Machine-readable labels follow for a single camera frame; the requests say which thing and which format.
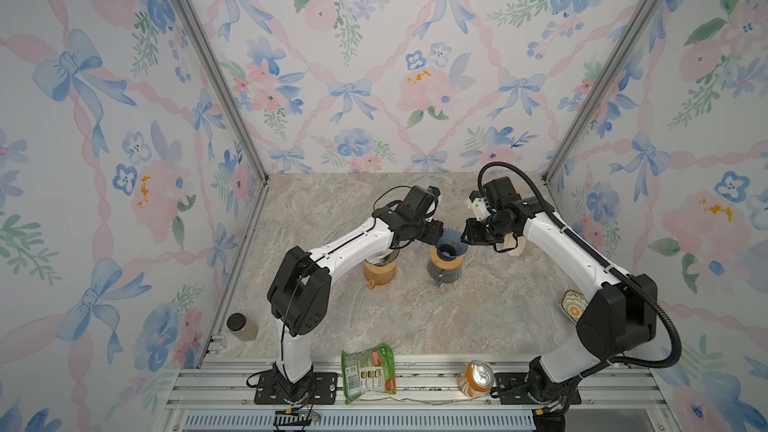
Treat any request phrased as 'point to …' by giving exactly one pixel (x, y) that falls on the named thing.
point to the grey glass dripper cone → (386, 259)
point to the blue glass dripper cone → (451, 244)
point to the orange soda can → (476, 378)
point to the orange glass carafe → (379, 275)
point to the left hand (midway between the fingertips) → (438, 227)
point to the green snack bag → (368, 371)
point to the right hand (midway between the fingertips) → (464, 236)
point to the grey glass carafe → (441, 276)
